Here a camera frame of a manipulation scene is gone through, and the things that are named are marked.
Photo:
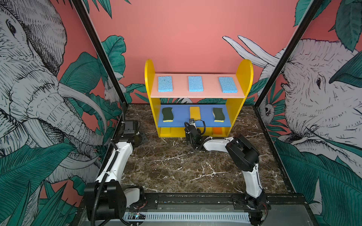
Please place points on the dark green sponge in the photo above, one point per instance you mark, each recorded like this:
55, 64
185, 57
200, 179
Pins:
167, 113
218, 115

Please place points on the blue sponge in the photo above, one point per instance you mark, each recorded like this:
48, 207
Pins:
195, 84
227, 85
165, 84

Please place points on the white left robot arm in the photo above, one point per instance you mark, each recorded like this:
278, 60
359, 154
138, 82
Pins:
104, 198

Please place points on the yellow pink blue shelf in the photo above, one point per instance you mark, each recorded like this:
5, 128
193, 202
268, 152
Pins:
180, 99

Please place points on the black left frame post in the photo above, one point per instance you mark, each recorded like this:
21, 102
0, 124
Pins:
83, 15

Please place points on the white vent strip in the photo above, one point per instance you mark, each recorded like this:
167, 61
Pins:
234, 217

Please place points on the orange yellow sponge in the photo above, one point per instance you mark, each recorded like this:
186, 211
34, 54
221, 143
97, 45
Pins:
217, 130

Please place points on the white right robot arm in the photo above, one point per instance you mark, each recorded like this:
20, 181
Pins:
244, 155

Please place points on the black frame post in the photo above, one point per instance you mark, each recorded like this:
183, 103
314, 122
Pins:
303, 25
83, 15

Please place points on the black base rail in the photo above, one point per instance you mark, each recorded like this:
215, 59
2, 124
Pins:
284, 209

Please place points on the black right frame post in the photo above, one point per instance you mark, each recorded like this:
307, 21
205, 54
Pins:
303, 25

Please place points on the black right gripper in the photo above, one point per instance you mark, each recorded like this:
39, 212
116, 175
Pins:
187, 136

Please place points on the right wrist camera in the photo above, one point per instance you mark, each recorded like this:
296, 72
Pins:
192, 122

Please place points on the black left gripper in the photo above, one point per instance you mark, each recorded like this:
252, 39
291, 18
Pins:
143, 138

